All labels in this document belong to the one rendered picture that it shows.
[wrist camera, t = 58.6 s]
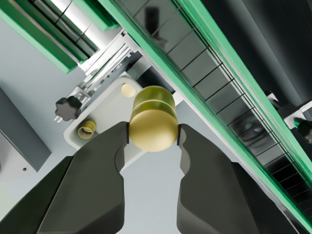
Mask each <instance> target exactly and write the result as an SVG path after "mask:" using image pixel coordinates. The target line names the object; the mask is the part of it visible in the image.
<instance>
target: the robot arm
mask: <svg viewBox="0 0 312 234"><path fill-rule="evenodd" d="M128 130H129V122H126V121H121V122H119V123H117V124H115V125H114V126H112V127H110V128H109V129H107V130H106V131H104V132H102V133H101V134H99V135H97V136H96V137H94V138H93V139H91V140H90V141H89V142H87V143H86V144H85V145H83V146H82V147H81V148H80V149H79V150H78V151H77V152H76V153H75V154H74V155H73V156H66V157H65V158H64V159H63V160H62V161H60V162H59V163H58V164H57V165H56V166H55V167H54V168H53V169H52V170H51V171H50V172H49V173H48V174H47V175H46V176H45V177H44V178H43V179H41V180H40V181H39V182H38V183H37V184H36V185H35V186H34V187H33V188H32V189H31V190H30V191H29V192H28V193H27V194H26V195H25V196H23V197H22V198H21V199H20V200H19V201H18V202H17V203H16V204H15V205H14V206H13V208H12V209H11V210H10V211H9V212H8V213H7V214H6V215H5V216H4V218H3V219H2V220H1V221H0V234H116V233H117V232H119V231H120V230H121V229H122V227H123V226H124V214H125V198H124V178H123V177H122V175H121V174H120V171H121V169H122V168H123V167H124V165H125V161H124V148H125V146H126V145H127V144H129V131H128ZM177 146H179V148H180V149H181V151H182V154H181V161H180V169H181V170H182V172H183V173H184V177H183V178H182V179H181V182H180V188H179V195H178V202H177V215H176V226H177V228H178V230H179V232H180V233H181V234H299V232H298V231H297V229H296V228H295V226H294V225H293V224H292V223H291V221H290V220H289V219H288V217H287V216H286V215H285V214H284V213H283V211H282V210H281V209H280V208H279V207H278V206H277V205H276V203H275V202H274V201H273V200H272V199H271V198H270V197H269V196H268V195H267V193H266V192H265V191H264V190H263V189H262V188H261V187H260V186H259V185H258V184H257V182H256V181H255V180H254V179H253V178H252V177H251V176H250V175H249V174H248V173H247V172H246V171H245V170H244V168H243V167H242V166H241V165H240V164H239V163H238V162H232V161H231V160H230V159H229V158H228V156H227V155H226V154H225V153H224V152H223V151H222V150H221V149H220V148H219V147H217V146H216V145H215V144H214V143H213V142H211V141H210V140H209V139H207V138H206V137H205V136H203V135H202V134H200V133H199V132H198V131H196V130H195V129H193V128H192V127H190V126H189V125H187V124H185V123H182V124H179V133H178V137H177Z"/></svg>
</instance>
